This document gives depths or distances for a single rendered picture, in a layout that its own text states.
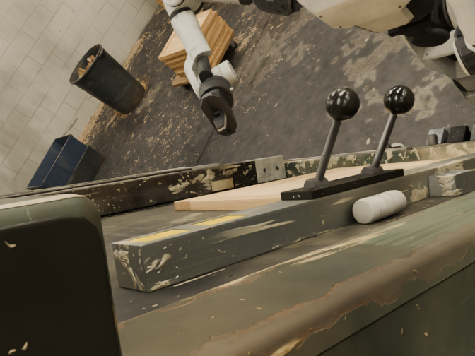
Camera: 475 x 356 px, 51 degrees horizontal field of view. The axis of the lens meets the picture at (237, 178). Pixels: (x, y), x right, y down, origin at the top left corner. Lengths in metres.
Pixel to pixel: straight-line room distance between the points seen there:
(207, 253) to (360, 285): 0.28
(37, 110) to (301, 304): 6.06
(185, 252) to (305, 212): 0.16
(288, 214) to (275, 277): 0.32
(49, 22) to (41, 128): 1.24
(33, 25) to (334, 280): 6.23
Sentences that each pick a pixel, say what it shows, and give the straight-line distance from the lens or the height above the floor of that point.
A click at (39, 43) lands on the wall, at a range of 6.35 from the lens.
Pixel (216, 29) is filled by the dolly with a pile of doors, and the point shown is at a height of 0.27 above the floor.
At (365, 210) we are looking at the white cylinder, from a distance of 0.59.
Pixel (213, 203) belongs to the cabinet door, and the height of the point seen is 1.33.
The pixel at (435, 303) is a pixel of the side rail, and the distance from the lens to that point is 0.25.
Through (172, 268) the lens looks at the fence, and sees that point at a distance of 0.44.
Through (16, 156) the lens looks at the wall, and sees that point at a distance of 6.10.
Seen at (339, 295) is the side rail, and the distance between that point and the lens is 0.19.
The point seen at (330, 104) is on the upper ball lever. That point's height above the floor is 1.52.
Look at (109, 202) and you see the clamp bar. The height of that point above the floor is 1.37.
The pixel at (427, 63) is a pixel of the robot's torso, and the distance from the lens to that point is 1.64.
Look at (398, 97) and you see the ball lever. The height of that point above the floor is 1.43.
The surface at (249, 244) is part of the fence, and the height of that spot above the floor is 1.54.
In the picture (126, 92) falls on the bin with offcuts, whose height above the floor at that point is 0.19.
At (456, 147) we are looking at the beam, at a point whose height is 0.91.
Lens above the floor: 1.85
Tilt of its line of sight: 33 degrees down
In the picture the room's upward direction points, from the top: 52 degrees counter-clockwise
